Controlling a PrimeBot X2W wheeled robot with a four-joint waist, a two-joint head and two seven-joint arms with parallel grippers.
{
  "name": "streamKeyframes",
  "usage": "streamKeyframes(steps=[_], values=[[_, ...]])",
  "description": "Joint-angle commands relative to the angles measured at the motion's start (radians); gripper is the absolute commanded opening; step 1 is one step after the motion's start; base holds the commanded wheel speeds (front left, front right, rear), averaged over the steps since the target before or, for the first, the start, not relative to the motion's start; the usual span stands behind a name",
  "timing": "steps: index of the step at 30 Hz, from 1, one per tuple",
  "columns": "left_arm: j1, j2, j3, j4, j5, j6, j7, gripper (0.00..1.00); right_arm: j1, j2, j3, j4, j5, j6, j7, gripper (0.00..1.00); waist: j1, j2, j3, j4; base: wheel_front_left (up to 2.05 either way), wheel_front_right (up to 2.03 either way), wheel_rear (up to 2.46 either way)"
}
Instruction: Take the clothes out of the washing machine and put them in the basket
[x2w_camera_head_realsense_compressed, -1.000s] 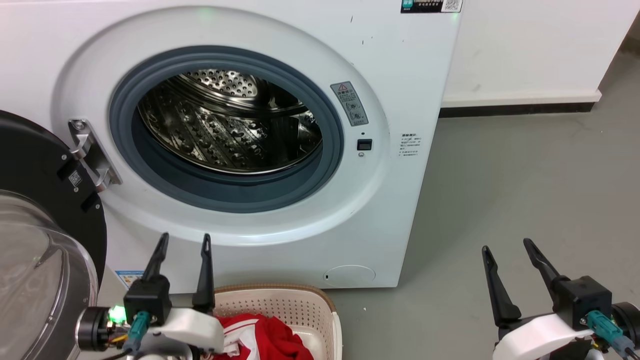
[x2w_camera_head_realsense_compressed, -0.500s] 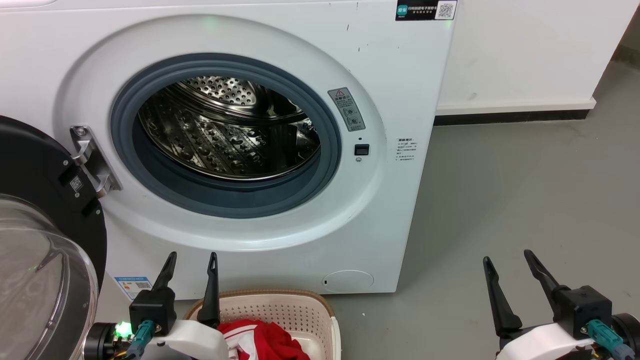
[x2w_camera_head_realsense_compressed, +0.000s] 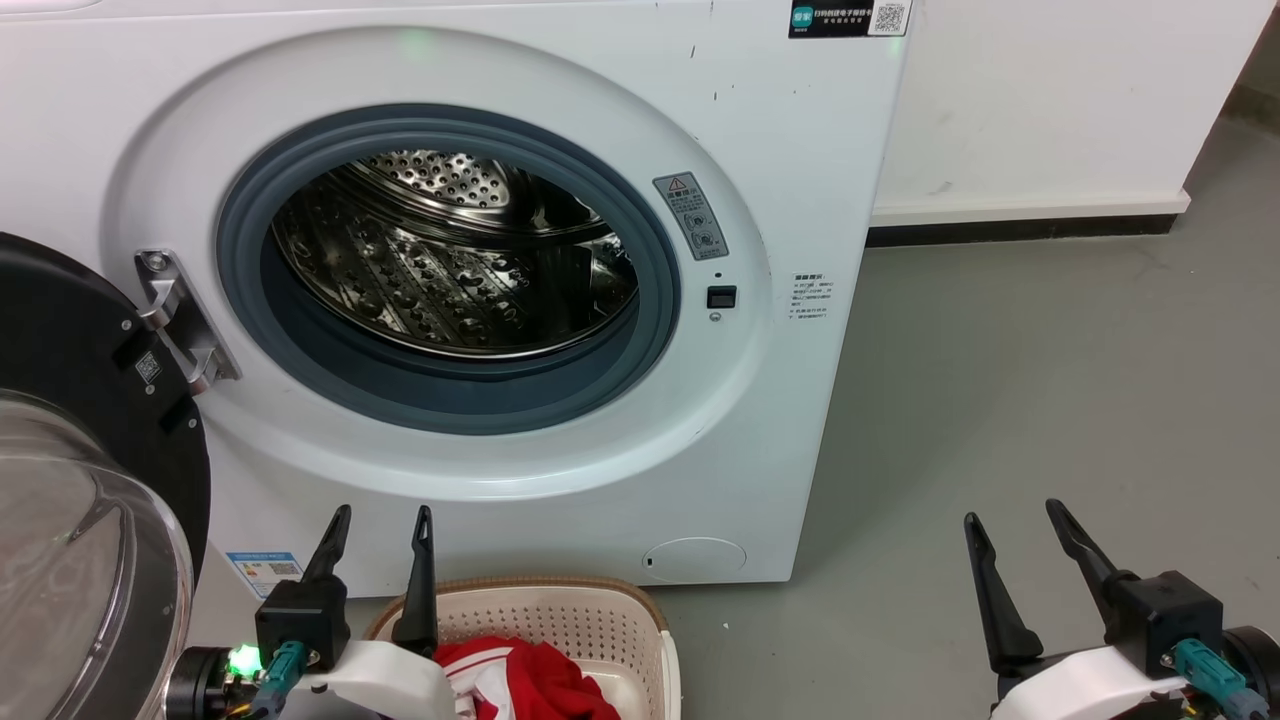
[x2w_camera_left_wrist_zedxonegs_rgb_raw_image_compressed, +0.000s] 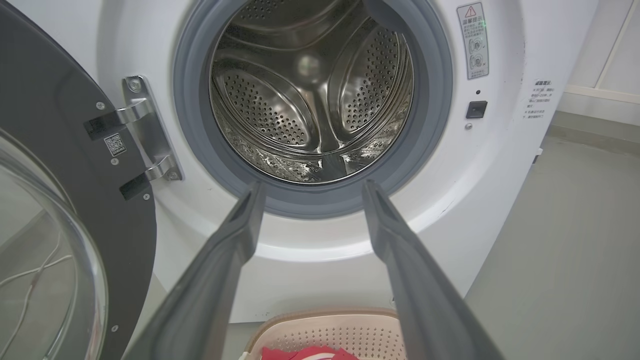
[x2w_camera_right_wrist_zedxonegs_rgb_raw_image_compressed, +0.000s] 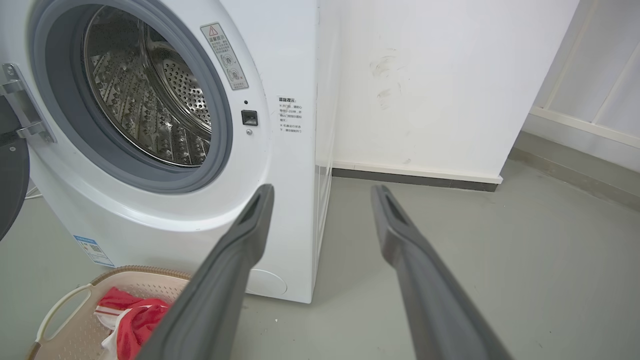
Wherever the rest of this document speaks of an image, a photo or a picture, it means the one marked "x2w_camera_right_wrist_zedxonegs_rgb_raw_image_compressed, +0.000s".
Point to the white text notice sticker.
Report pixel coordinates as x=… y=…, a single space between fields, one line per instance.
x=290 y=115

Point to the metal door hinge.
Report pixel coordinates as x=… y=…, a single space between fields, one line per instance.
x=25 y=105

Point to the dark grey baseboard strip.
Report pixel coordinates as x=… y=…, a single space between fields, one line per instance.
x=415 y=180

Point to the beige plastic laundry basket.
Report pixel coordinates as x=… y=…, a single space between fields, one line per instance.
x=75 y=330

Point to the warning label sticker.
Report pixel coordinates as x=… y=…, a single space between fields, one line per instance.
x=225 y=57

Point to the stainless steel washing machine drum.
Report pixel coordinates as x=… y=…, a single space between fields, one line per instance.
x=145 y=100

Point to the white front-load washing machine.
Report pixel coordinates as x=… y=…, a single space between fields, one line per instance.
x=285 y=200

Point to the dark washing machine door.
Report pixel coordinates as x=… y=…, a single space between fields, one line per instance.
x=12 y=185

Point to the black door latch socket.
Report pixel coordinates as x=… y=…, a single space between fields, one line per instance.
x=249 y=118

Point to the blue energy label sticker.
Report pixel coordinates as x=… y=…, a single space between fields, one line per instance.
x=93 y=251

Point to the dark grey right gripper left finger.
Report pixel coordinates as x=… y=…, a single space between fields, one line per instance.
x=210 y=300

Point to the red cloth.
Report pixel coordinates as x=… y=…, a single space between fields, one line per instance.
x=140 y=320

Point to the round white filter cover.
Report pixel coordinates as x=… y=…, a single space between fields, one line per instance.
x=267 y=284

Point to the white framed wall partition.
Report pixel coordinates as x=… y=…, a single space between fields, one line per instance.
x=590 y=75

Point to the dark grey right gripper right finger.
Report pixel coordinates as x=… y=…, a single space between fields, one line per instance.
x=435 y=310

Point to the grey rubber door gasket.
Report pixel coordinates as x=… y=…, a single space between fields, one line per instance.
x=65 y=115

